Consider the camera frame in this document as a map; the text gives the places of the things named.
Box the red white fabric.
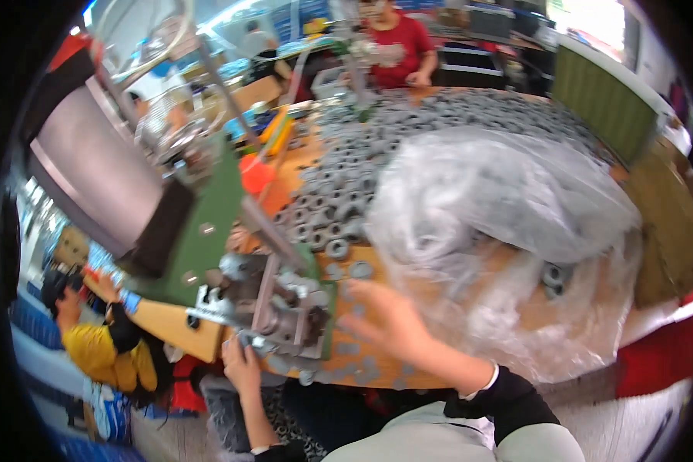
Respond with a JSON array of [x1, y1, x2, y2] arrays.
[[615, 283, 693, 400]]

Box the yellow plastic tray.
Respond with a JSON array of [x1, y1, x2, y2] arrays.
[[259, 109, 295, 158]]

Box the person's body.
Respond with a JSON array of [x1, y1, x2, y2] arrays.
[[322, 401, 588, 462]]

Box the grey metal machine housing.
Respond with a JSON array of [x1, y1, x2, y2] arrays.
[[28, 49, 197, 278]]

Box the scattered flat grey discs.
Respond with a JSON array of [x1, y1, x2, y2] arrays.
[[266, 280, 422, 390]]

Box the green partition panel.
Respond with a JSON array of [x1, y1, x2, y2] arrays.
[[550, 43, 660, 168]]

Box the cluttered background workbench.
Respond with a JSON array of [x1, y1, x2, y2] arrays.
[[427, 0, 561, 87]]

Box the heap of grey ring parts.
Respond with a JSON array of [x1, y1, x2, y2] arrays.
[[268, 87, 613, 246]]

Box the person's right hand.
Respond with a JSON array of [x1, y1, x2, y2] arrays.
[[337, 281, 470, 389]]

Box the person's left hand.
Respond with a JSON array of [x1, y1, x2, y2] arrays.
[[222, 336, 264, 400]]

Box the orange plastic container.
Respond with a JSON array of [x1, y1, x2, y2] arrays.
[[238, 153, 278, 197]]

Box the green metal press machine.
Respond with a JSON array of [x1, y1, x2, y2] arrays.
[[95, 0, 382, 362]]

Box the clear plastic bag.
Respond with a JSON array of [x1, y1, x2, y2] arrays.
[[363, 126, 643, 385]]

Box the small grey metal part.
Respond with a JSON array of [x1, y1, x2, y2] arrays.
[[238, 331, 273, 353]]

